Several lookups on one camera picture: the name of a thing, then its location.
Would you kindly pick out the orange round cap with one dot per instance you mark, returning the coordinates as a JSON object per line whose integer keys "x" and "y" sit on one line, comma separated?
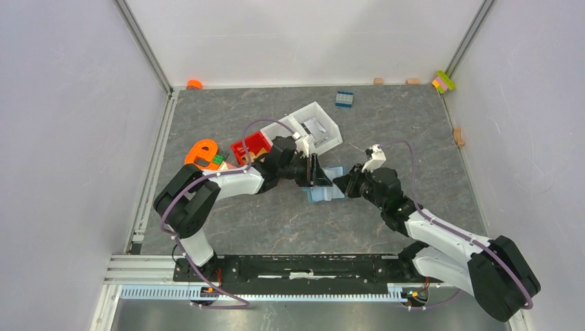
{"x": 194, "y": 84}

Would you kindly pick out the orange letter e toy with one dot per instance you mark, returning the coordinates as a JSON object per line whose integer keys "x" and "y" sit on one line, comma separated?
{"x": 202, "y": 155}

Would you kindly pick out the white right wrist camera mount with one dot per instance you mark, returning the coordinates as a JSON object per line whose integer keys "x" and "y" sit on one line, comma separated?
{"x": 376, "y": 158}

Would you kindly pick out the green toy brick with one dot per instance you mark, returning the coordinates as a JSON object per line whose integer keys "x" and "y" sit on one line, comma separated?
{"x": 218, "y": 159}

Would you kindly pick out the blue lego brick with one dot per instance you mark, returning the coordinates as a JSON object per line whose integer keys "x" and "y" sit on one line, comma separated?
{"x": 344, "y": 99}

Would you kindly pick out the clear plastic packet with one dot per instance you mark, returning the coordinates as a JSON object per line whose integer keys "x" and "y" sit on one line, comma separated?
{"x": 320, "y": 138}

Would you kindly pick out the small wooden block right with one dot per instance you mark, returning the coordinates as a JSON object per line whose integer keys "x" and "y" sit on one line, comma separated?
{"x": 413, "y": 81}

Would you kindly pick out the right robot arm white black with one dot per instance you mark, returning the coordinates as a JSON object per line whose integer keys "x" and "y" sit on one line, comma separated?
{"x": 461, "y": 246}

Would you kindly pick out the small wooden block left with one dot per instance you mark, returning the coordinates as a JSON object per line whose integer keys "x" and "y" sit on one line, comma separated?
{"x": 378, "y": 81}

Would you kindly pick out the curved wooden piece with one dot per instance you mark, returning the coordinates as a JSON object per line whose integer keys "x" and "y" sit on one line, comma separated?
{"x": 458, "y": 137}

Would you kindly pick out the small wooden block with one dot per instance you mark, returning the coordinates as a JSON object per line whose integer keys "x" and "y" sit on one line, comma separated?
{"x": 378, "y": 81}
{"x": 413, "y": 81}

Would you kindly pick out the white plastic bin with packet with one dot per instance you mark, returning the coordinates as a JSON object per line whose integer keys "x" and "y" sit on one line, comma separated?
{"x": 311, "y": 110}

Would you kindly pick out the red plastic bin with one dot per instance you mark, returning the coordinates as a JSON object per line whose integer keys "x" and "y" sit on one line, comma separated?
{"x": 257, "y": 144}

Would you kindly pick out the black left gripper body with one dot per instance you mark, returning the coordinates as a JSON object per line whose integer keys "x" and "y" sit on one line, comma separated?
{"x": 296, "y": 170}

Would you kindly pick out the green pink stacked bricks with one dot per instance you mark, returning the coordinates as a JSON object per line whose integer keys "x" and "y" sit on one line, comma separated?
{"x": 443, "y": 83}

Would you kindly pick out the aluminium frame rail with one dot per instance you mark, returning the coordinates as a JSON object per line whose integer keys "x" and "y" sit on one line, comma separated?
{"x": 152, "y": 277}

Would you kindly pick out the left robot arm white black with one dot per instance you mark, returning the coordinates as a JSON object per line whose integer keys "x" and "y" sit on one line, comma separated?
{"x": 186, "y": 201}

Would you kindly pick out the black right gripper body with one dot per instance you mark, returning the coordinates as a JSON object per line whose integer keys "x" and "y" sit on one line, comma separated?
{"x": 365, "y": 189}

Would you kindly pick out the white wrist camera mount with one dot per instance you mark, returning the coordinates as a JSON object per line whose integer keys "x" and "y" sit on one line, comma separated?
{"x": 376, "y": 158}
{"x": 303, "y": 143}

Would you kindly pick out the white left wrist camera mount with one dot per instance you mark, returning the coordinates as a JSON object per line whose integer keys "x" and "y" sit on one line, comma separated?
{"x": 303, "y": 143}

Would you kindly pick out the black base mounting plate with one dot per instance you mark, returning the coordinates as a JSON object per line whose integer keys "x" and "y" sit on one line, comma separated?
{"x": 309, "y": 273}

